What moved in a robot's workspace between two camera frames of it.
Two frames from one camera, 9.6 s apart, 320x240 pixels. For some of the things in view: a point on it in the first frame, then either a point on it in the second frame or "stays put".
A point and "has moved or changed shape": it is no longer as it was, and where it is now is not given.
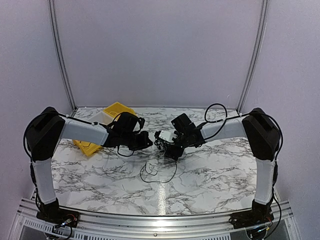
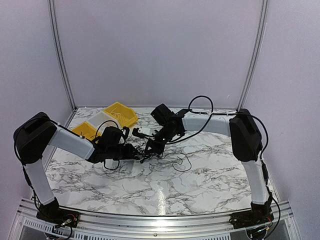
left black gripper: x=144 y=143 → x=129 y=153
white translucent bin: x=102 y=118 stays put
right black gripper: x=171 y=152 → x=155 y=148
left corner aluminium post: x=60 y=54 stays put
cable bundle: x=161 y=144 has moved or changed shape
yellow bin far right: x=115 y=109 stays put
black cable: x=157 y=181 → x=176 y=162
